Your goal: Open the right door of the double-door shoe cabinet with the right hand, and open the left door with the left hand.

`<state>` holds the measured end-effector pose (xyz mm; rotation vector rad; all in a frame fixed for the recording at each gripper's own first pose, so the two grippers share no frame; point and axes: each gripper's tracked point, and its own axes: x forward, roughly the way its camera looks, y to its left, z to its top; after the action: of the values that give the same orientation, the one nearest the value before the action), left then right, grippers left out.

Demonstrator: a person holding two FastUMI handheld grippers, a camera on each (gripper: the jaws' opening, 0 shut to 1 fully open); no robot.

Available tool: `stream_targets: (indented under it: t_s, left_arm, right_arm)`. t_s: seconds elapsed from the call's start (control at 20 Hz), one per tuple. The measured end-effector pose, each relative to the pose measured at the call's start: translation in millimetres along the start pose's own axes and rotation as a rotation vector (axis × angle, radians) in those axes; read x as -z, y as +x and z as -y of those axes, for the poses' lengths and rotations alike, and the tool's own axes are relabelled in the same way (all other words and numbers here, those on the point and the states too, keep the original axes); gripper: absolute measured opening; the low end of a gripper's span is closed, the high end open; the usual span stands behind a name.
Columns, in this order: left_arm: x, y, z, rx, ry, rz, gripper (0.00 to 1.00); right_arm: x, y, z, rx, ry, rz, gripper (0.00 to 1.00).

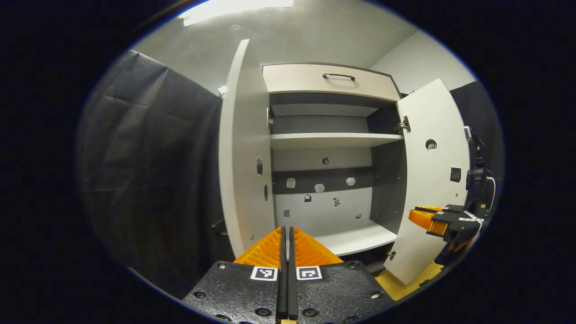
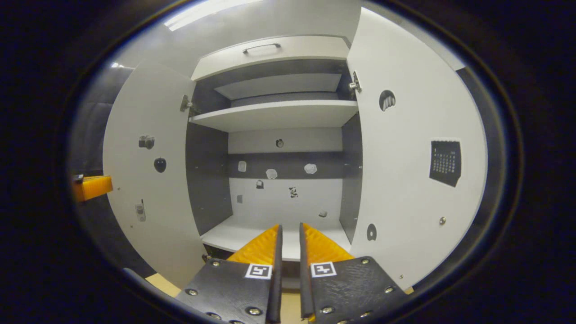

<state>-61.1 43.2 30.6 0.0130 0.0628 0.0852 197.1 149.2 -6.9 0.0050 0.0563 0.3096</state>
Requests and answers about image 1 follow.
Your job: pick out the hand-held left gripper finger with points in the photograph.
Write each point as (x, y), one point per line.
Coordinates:
(293, 279)
(282, 279)

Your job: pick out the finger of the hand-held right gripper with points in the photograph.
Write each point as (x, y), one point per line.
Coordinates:
(452, 208)
(454, 220)

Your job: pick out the beige cabinet door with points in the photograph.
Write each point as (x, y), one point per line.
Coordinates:
(427, 189)
(245, 148)

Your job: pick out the double-door shoe cabinet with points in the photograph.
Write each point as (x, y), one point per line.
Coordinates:
(387, 189)

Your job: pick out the metal door hinge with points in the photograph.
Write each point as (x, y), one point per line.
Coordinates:
(402, 125)
(391, 255)

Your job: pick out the white cabinet shelf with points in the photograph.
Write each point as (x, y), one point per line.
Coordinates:
(333, 140)

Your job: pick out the beige cabinet drawer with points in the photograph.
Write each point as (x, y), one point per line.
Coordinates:
(306, 83)

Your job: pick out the black backdrop cloth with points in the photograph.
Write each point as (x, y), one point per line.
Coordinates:
(148, 171)
(483, 117)

